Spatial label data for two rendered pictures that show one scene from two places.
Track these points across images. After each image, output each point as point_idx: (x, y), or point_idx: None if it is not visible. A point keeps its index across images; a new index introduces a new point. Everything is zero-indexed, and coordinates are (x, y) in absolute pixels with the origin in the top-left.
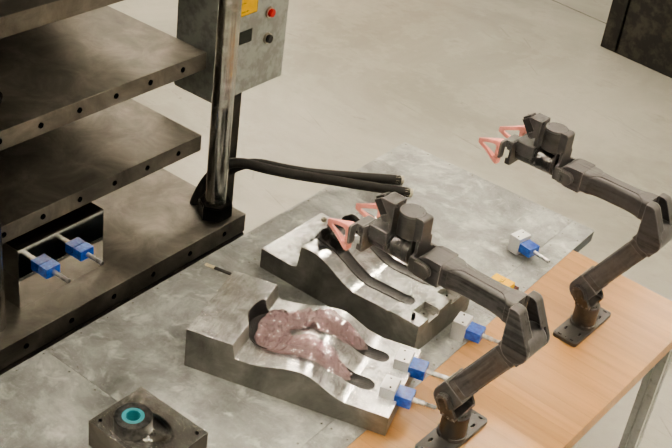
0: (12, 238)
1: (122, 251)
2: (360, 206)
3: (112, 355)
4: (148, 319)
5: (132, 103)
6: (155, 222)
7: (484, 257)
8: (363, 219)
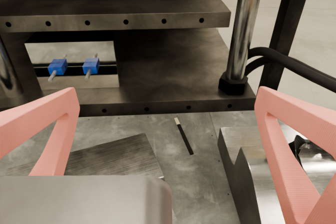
0: (19, 31)
1: (141, 85)
2: (267, 104)
3: (10, 151)
4: (76, 138)
5: None
6: (185, 77)
7: None
8: (24, 195)
